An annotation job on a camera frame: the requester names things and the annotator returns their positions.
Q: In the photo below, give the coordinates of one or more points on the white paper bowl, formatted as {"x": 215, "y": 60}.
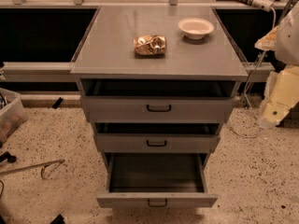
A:
{"x": 195, "y": 29}

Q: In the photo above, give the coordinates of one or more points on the grey middle drawer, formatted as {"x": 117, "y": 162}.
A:
{"x": 156, "y": 137}

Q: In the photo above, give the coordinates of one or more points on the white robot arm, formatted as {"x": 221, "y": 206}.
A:
{"x": 281, "y": 92}

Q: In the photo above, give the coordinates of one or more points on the clear plastic storage bin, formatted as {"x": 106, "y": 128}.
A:
{"x": 12, "y": 113}

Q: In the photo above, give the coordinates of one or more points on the grey top drawer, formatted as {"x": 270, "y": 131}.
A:
{"x": 149, "y": 101}

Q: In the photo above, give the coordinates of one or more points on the crushed golden foil bag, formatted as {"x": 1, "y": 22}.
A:
{"x": 150, "y": 45}

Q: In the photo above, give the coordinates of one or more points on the small black floor block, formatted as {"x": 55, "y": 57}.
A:
{"x": 57, "y": 103}

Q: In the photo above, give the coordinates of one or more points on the grey metal drawer cabinet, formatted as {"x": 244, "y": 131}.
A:
{"x": 157, "y": 79}

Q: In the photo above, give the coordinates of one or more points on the aluminium frame rail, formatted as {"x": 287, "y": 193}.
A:
{"x": 36, "y": 72}

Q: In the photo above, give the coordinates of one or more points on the wooden stick on floor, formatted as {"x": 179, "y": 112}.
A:
{"x": 30, "y": 167}

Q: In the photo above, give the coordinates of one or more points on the grey drawer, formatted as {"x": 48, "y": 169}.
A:
{"x": 149, "y": 101}
{"x": 156, "y": 137}
{"x": 156, "y": 180}

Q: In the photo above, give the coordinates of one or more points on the grey bottom drawer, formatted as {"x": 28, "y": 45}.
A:
{"x": 156, "y": 180}

